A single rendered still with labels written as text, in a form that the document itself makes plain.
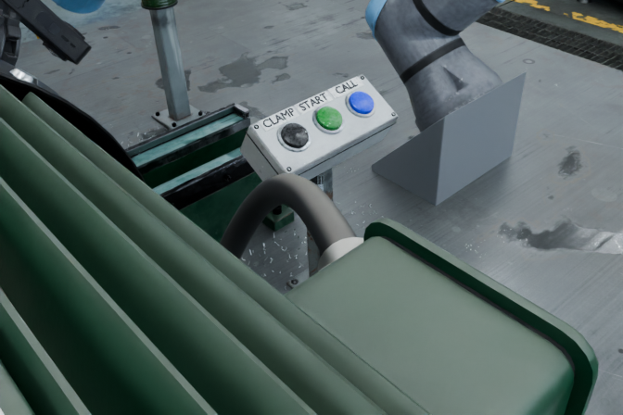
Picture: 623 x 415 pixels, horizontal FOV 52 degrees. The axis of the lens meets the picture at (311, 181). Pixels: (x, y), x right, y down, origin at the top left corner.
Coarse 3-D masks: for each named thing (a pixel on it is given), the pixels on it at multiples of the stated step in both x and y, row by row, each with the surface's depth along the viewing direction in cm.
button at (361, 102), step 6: (354, 96) 72; (360, 96) 73; (366, 96) 73; (354, 102) 72; (360, 102) 72; (366, 102) 73; (372, 102) 73; (354, 108) 72; (360, 108) 72; (366, 108) 72; (372, 108) 72
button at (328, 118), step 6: (324, 108) 70; (330, 108) 70; (318, 114) 70; (324, 114) 70; (330, 114) 70; (336, 114) 70; (318, 120) 69; (324, 120) 69; (330, 120) 70; (336, 120) 70; (324, 126) 69; (330, 126) 69; (336, 126) 69
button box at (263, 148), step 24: (312, 96) 71; (336, 96) 72; (264, 120) 68; (288, 120) 69; (312, 120) 70; (360, 120) 72; (384, 120) 73; (264, 144) 66; (312, 144) 68; (336, 144) 69; (360, 144) 73; (264, 168) 68; (288, 168) 66; (312, 168) 69
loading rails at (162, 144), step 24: (192, 120) 99; (216, 120) 101; (240, 120) 101; (144, 144) 94; (168, 144) 96; (192, 144) 96; (216, 144) 99; (240, 144) 103; (144, 168) 92; (168, 168) 95; (192, 168) 98; (216, 168) 88; (240, 168) 90; (168, 192) 84; (192, 192) 86; (216, 192) 89; (240, 192) 92; (192, 216) 88; (216, 216) 91; (288, 216) 97; (216, 240) 93
